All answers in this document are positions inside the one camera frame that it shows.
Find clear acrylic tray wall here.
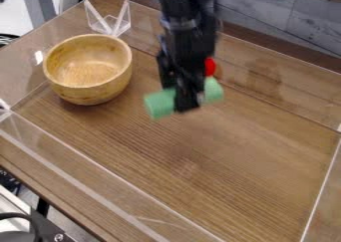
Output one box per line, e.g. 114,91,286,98
0,5,341,242

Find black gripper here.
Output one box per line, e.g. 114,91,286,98
157,18,216,113

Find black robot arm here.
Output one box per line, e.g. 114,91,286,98
157,0,217,113

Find clear acrylic corner bracket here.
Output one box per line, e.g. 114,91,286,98
84,0,130,37

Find black table leg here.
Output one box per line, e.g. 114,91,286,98
36,198,49,217

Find black equipment at corner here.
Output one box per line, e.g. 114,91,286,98
0,212,77,242

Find green foam block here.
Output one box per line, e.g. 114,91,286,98
144,77,223,120

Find red felt ball toy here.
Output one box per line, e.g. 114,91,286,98
204,58,215,77

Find wooden bowl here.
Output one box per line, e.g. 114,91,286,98
42,34,132,106

